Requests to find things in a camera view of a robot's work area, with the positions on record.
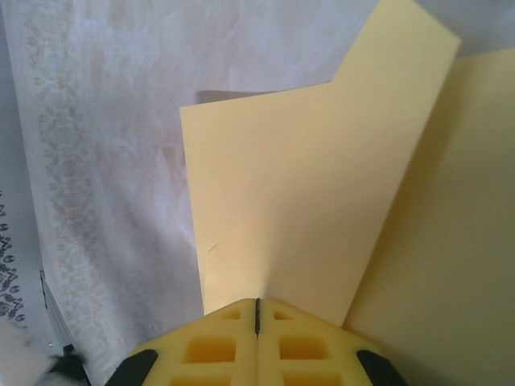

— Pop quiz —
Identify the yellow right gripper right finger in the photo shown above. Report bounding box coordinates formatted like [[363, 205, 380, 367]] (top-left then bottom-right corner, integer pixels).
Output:
[[257, 298, 406, 386]]

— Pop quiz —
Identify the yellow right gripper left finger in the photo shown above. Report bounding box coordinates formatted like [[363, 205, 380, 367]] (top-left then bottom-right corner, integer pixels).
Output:
[[107, 298, 259, 386]]

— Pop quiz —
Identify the yellow paper sheet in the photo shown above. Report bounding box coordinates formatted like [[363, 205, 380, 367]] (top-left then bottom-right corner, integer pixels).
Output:
[[179, 0, 515, 386]]

